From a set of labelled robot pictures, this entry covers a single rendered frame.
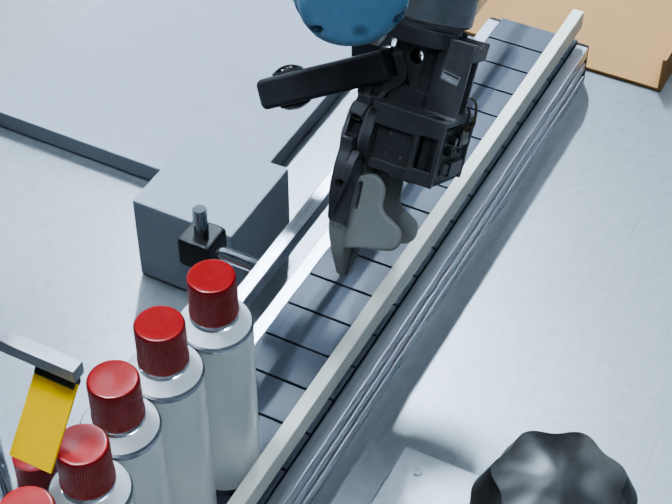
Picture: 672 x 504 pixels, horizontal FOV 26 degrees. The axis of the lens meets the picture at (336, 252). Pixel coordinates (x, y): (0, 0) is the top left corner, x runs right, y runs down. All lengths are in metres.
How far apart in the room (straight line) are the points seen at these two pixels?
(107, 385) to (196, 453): 0.12
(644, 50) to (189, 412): 0.79
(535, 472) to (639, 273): 0.62
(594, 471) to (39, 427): 0.33
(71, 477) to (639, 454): 0.51
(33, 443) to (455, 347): 0.49
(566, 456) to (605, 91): 0.83
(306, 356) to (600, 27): 0.60
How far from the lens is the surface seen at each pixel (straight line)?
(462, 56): 1.10
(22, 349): 0.86
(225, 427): 1.03
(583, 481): 0.73
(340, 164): 1.12
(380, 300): 1.17
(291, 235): 1.16
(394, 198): 1.17
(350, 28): 0.95
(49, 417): 0.86
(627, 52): 1.59
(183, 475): 1.01
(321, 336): 1.19
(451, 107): 1.11
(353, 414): 1.16
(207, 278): 0.95
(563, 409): 1.22
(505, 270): 1.32
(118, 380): 0.90
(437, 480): 1.10
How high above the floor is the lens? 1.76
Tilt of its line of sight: 44 degrees down
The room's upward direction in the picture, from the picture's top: straight up
